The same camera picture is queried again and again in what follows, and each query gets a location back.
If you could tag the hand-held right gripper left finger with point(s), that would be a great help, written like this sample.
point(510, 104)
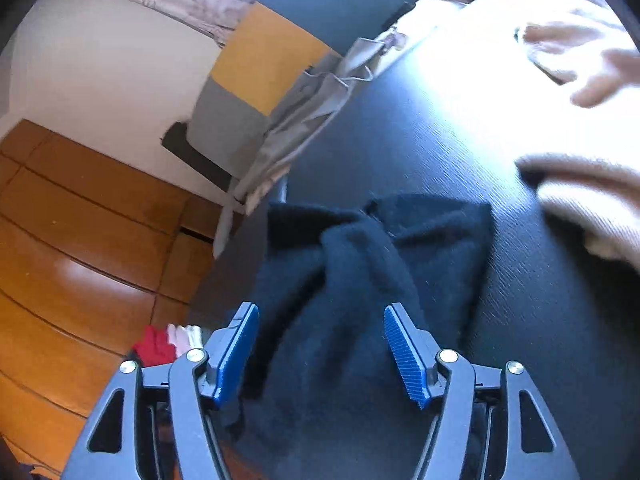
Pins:
point(235, 355)

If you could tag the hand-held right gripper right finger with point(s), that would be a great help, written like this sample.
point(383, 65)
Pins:
point(405, 355)

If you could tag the black sweater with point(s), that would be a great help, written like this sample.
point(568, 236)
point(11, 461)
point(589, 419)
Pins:
point(350, 270)

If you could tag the white pink cloth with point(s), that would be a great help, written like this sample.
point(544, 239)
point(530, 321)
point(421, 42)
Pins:
point(187, 335)

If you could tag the red cloth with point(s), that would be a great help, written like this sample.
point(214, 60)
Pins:
point(152, 347)

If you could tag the black leather bench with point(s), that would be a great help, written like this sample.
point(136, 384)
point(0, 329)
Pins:
point(450, 135)

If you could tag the beige garment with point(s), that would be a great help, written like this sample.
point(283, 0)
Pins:
point(590, 200)

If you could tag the grey cloth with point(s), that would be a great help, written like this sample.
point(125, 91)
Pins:
point(300, 110)

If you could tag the colour block cushioned panel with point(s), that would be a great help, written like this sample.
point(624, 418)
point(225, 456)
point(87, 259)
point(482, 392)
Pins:
point(270, 45)

